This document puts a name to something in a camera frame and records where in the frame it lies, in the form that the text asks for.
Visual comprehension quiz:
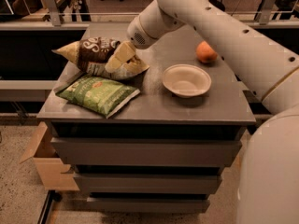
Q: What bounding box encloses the cardboard box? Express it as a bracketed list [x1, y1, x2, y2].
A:
[20, 122, 78, 191]

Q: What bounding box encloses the green jalapeno chip bag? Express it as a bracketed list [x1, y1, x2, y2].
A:
[55, 75, 140, 119]

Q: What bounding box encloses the bottom grey drawer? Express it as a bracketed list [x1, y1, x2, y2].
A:
[87, 198, 210, 214]

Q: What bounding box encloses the white paper bowl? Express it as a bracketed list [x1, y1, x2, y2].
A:
[162, 64, 212, 98]

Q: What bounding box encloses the orange fruit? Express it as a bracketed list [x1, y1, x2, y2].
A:
[195, 41, 218, 63]

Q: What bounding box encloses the brown chip bag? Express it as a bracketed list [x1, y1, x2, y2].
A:
[53, 37, 150, 80]

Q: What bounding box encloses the middle grey drawer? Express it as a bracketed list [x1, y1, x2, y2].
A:
[73, 174, 221, 194]

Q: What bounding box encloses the grey drawer cabinet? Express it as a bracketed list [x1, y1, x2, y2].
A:
[38, 27, 255, 209]

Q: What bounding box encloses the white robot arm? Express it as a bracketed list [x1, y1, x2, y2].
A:
[127, 0, 299, 224]

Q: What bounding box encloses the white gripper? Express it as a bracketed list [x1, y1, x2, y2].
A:
[105, 0, 184, 73]

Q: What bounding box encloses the metal railing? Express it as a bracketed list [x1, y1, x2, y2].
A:
[0, 0, 298, 22]

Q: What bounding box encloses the top grey drawer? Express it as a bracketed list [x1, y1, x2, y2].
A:
[50, 138, 242, 167]

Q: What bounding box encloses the grey drawer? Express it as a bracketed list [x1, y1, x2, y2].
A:
[73, 174, 221, 194]
[87, 198, 210, 214]
[50, 138, 242, 167]

